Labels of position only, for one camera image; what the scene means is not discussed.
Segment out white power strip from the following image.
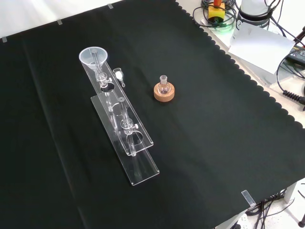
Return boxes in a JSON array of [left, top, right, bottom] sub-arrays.
[[234, 213, 249, 229]]

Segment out white table leg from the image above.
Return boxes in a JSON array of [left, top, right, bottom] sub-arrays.
[[284, 177, 305, 217]]

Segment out black tripod leg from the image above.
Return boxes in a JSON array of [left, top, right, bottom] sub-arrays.
[[295, 183, 305, 228]]

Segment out black cable with ribbed plug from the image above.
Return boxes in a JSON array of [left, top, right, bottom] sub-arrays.
[[276, 54, 305, 106]]

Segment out translucent plastic funnel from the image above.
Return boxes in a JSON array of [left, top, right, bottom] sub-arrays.
[[79, 47, 109, 77]]

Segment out black cable bundle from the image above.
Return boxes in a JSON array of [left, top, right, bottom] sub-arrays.
[[245, 188, 288, 229]]

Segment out clear acrylic funnel stand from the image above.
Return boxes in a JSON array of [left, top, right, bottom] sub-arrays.
[[81, 49, 160, 187]]

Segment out black looped cable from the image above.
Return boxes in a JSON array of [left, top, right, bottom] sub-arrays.
[[192, 0, 238, 29]]

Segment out black box with yellow label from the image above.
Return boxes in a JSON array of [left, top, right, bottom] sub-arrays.
[[285, 44, 305, 65]]

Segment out cork ring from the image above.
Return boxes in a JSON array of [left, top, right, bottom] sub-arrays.
[[153, 82, 176, 103]]

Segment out yellow stop button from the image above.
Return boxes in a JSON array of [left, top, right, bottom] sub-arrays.
[[207, 0, 226, 26]]

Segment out black bench cloth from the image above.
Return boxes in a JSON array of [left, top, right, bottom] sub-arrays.
[[0, 0, 305, 229]]

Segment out pale board sheet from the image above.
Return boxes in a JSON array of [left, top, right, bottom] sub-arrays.
[[228, 21, 296, 75]]

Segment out small round-bottom glass flask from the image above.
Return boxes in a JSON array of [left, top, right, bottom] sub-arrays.
[[159, 74, 171, 95]]

